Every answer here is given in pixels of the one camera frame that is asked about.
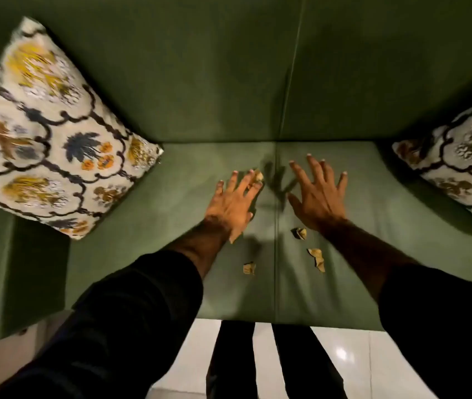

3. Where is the person's right hand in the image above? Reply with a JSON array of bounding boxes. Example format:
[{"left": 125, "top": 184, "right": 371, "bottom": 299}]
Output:
[{"left": 287, "top": 154, "right": 349, "bottom": 232}]

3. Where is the person's left hand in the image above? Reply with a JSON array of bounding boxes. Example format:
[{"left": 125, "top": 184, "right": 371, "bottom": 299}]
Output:
[{"left": 205, "top": 169, "right": 264, "bottom": 245}]

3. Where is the person's right forearm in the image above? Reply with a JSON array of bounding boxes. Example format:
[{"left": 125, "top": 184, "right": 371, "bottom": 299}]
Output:
[{"left": 318, "top": 219, "right": 472, "bottom": 399}]

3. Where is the person's left forearm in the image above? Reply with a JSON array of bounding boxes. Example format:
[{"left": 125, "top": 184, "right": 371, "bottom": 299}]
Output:
[{"left": 0, "top": 217, "right": 231, "bottom": 399}]

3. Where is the long crumpled paper scrap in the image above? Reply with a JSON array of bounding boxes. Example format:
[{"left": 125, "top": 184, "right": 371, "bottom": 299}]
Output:
[{"left": 307, "top": 248, "right": 326, "bottom": 273}]

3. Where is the green fabric sofa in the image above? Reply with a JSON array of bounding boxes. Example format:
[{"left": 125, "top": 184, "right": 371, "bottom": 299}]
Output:
[{"left": 0, "top": 0, "right": 472, "bottom": 343}]

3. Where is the person's left leg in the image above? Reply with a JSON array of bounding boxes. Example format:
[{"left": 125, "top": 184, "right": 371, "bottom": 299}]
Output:
[{"left": 206, "top": 320, "right": 258, "bottom": 399}]

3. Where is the person's leg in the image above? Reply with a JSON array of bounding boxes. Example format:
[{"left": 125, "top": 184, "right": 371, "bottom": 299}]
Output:
[
  {"left": 206, "top": 320, "right": 258, "bottom": 399},
  {"left": 272, "top": 323, "right": 348, "bottom": 399}
]

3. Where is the person's right leg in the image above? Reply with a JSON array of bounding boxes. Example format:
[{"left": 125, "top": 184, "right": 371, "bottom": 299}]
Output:
[{"left": 272, "top": 323, "right": 348, "bottom": 399}]

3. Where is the large floral patterned cushion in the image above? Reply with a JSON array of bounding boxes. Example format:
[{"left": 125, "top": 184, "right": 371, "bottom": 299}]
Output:
[{"left": 0, "top": 16, "right": 164, "bottom": 241}]

